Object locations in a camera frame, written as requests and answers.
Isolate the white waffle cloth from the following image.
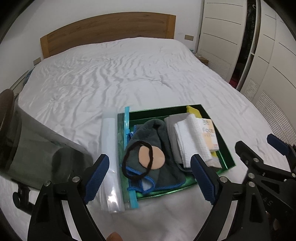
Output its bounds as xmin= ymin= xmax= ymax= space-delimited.
xmin=174 ymin=113 xmax=222 ymax=169

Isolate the beige round sponge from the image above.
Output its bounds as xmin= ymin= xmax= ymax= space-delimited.
xmin=138 ymin=146 xmax=165 ymax=170

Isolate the dark teal towel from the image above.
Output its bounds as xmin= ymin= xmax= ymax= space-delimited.
xmin=121 ymin=118 xmax=186 ymax=195

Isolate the person left hand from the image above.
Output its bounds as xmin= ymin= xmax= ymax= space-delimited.
xmin=106 ymin=232 xmax=123 ymax=241

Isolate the clear zip bag blue seal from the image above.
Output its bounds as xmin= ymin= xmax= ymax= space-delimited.
xmin=98 ymin=108 xmax=139 ymax=213

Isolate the yellow cloth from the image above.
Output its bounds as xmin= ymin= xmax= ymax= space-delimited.
xmin=187 ymin=105 xmax=218 ymax=162

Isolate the green tray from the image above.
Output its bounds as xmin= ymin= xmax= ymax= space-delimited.
xmin=117 ymin=104 xmax=235 ymax=203

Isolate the white sliding wardrobe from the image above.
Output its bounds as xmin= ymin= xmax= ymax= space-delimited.
xmin=197 ymin=1 xmax=295 ymax=145

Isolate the wooden nightstand right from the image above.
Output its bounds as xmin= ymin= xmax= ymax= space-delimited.
xmin=197 ymin=56 xmax=209 ymax=66

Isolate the white bed sheet mattress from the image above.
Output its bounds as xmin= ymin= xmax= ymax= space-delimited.
xmin=0 ymin=37 xmax=290 ymax=241

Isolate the white radiator cover cabinet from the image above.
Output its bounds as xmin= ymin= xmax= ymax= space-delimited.
xmin=10 ymin=71 xmax=29 ymax=95

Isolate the wooden headboard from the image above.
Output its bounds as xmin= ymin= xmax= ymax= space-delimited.
xmin=40 ymin=11 xmax=176 ymax=59

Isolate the wall socket plate right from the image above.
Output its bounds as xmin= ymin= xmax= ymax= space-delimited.
xmin=184 ymin=35 xmax=194 ymax=41

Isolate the wall socket plate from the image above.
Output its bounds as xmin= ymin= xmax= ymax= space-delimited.
xmin=33 ymin=57 xmax=42 ymax=66
xmin=184 ymin=35 xmax=194 ymax=41

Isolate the wall socket plate left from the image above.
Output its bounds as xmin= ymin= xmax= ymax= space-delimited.
xmin=33 ymin=57 xmax=42 ymax=66

